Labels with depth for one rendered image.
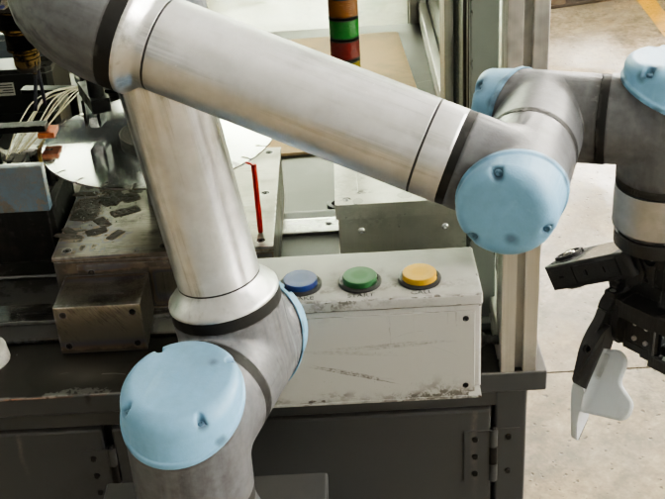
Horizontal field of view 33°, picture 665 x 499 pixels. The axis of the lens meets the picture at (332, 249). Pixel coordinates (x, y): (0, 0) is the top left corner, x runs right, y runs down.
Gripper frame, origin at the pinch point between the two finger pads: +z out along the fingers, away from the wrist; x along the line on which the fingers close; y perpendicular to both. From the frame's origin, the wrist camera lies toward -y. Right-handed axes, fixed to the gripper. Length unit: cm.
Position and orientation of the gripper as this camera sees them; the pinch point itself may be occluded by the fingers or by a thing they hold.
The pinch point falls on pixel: (619, 402)
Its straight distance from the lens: 111.8
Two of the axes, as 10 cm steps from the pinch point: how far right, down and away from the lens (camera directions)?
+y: 6.4, 3.5, -6.8
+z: 0.6, 8.6, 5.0
